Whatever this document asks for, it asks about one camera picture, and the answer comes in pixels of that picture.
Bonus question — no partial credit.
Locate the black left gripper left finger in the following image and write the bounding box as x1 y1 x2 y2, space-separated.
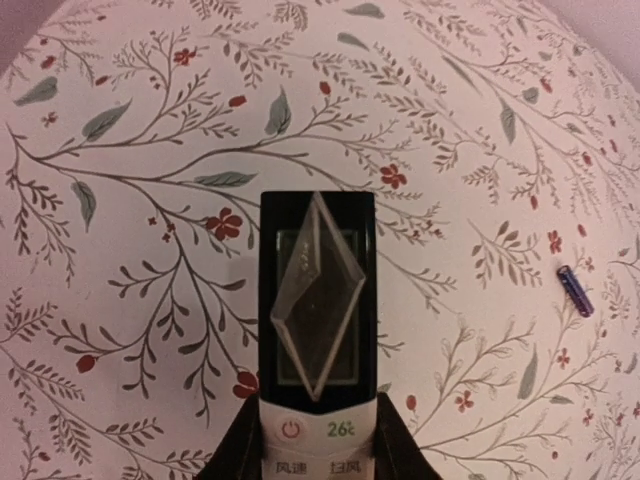
198 397 261 480

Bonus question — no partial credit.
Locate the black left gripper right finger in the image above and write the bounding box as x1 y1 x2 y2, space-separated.
375 392 441 480

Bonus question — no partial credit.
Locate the white remote control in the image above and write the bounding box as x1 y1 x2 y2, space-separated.
258 191 378 479

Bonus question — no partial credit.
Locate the clear diamond plastic piece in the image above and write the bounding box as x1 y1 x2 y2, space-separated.
270 192 366 403

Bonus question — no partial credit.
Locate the dark blue battery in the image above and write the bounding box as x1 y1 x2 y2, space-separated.
556 265 594 318

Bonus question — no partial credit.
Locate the floral patterned table mat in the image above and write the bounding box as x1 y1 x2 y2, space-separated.
1 1 639 479

